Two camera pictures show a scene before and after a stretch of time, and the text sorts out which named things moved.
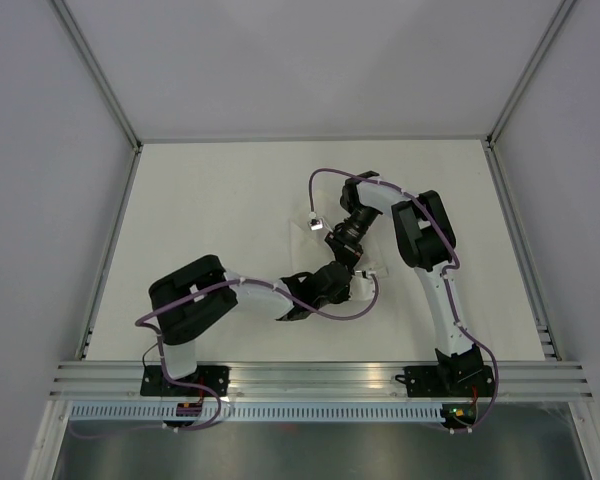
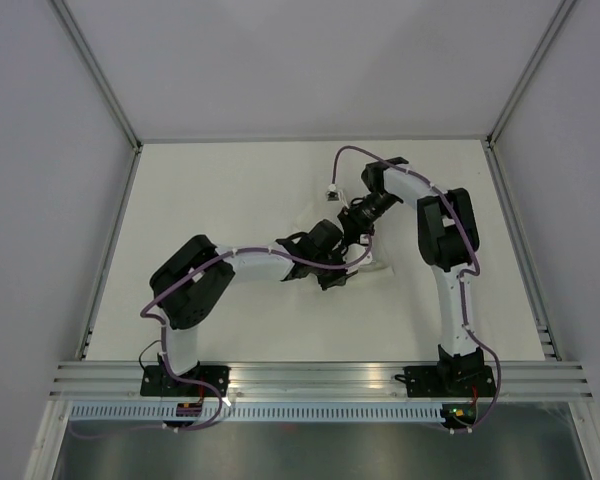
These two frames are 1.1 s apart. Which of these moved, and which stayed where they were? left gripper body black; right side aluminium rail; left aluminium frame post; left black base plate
Moved: left gripper body black
Stayed: left black base plate; left aluminium frame post; right side aluminium rail
